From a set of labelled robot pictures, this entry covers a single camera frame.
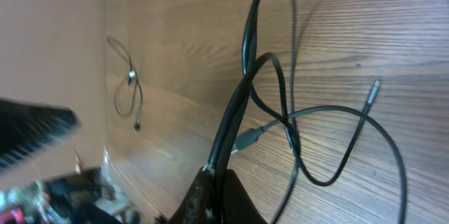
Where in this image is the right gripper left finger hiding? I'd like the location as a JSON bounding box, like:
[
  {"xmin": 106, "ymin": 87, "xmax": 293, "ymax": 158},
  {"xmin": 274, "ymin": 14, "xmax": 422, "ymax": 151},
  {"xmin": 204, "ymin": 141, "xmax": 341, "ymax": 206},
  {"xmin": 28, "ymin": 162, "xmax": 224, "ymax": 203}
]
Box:
[{"xmin": 168, "ymin": 169, "xmax": 214, "ymax": 224}]

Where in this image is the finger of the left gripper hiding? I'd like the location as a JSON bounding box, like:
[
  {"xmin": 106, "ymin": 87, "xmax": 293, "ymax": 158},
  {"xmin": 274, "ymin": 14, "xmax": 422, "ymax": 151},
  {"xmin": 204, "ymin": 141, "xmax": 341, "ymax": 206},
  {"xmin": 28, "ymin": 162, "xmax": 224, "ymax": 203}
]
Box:
[{"xmin": 1, "ymin": 99, "xmax": 79, "ymax": 171}]

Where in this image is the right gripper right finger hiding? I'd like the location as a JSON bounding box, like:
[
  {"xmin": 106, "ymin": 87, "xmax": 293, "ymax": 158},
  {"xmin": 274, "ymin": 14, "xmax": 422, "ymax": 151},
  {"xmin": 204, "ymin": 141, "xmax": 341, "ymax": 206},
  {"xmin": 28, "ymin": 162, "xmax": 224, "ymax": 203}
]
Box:
[{"xmin": 222, "ymin": 169, "xmax": 267, "ymax": 224}]

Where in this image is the thick black usb cable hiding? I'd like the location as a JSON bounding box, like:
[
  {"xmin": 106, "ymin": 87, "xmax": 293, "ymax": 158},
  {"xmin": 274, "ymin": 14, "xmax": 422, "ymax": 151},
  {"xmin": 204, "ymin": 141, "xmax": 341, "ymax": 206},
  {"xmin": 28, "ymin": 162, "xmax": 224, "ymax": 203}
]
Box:
[{"xmin": 206, "ymin": 0, "xmax": 408, "ymax": 224}]

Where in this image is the thin black usb cable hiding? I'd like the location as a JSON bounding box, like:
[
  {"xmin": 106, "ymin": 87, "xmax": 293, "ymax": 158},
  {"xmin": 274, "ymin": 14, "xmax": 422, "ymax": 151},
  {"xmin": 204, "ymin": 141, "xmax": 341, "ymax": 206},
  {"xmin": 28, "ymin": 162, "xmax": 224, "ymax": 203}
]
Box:
[{"xmin": 107, "ymin": 36, "xmax": 144, "ymax": 133}]

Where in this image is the cardboard back panel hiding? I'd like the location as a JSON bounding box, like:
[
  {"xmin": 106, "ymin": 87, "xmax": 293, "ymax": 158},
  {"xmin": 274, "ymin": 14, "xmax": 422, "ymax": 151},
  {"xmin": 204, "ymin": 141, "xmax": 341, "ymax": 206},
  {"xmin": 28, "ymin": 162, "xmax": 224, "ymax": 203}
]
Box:
[{"xmin": 1, "ymin": 0, "xmax": 106, "ymax": 189}]

